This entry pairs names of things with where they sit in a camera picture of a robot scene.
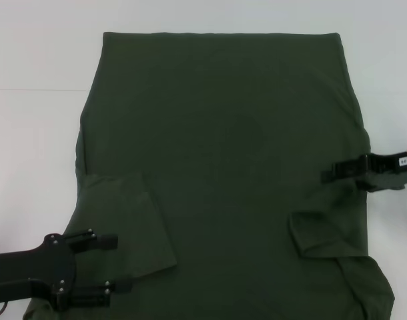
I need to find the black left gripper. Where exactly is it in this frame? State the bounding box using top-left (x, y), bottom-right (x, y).
top-left (0, 229), bottom-right (133, 311)

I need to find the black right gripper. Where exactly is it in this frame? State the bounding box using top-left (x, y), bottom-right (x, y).
top-left (320, 146), bottom-right (407, 184)

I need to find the dark green t-shirt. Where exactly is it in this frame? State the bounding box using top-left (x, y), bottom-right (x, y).
top-left (23, 31), bottom-right (407, 320)

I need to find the thin left arm cable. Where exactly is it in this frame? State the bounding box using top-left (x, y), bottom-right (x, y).
top-left (0, 292), bottom-right (11, 316)

